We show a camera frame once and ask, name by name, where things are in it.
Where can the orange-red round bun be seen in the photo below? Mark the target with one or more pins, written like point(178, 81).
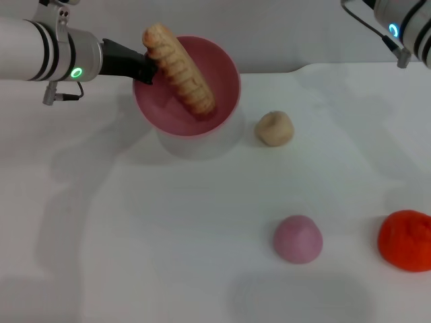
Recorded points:
point(407, 240)

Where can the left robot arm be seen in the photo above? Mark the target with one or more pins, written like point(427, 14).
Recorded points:
point(23, 50)

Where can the long striped bread roll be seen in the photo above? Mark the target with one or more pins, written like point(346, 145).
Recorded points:
point(182, 74)

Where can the pink plastic bowl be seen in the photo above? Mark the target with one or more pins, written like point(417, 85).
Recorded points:
point(202, 84)

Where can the beige round bun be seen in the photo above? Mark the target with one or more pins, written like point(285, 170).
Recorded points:
point(274, 129)

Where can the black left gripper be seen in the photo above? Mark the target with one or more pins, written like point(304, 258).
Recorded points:
point(116, 60)

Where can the pink round bun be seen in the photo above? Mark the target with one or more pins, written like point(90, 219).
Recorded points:
point(298, 240)

